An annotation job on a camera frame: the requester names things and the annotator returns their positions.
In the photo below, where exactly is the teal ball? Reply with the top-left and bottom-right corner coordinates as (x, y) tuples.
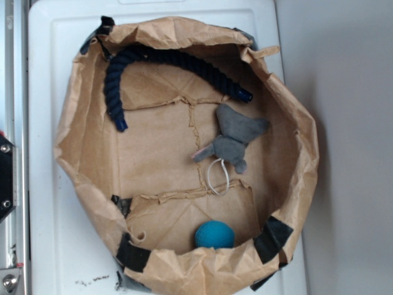
(195, 221), (235, 249)

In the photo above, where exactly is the aluminium frame rail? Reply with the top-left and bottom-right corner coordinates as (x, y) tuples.
(1, 1), (31, 294)

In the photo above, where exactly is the dark blue rope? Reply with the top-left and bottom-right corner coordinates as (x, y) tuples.
(103, 42), (254, 133)

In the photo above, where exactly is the black metal bracket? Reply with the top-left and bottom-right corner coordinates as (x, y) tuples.
(0, 130), (17, 223)

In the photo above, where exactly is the brown paper bag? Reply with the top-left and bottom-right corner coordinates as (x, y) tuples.
(54, 17), (319, 294)

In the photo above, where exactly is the grey plush elephant toy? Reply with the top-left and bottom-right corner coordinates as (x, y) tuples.
(190, 103), (271, 196)

